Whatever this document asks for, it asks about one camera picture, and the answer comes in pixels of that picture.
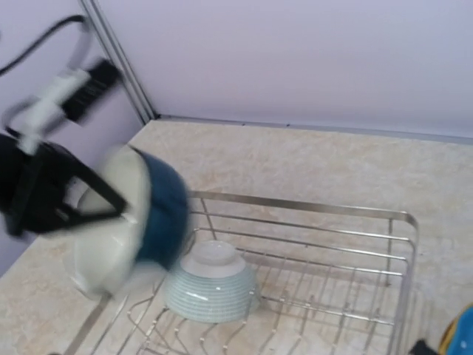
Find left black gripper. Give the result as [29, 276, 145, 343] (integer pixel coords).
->
[1, 134, 127, 237]

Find light striped rice bowl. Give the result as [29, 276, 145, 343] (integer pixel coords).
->
[165, 240, 259, 323]

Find metal wire dish rack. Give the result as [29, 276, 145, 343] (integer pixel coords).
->
[66, 192, 419, 354]

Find blue polka dot plate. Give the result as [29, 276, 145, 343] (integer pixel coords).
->
[445, 304, 472, 355]

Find back wall aluminium rail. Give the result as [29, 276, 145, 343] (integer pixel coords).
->
[154, 114, 472, 146]

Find left corner aluminium post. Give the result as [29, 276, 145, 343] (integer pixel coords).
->
[78, 0, 160, 125]

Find dark blue white bowl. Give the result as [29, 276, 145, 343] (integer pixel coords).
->
[65, 146, 190, 298]

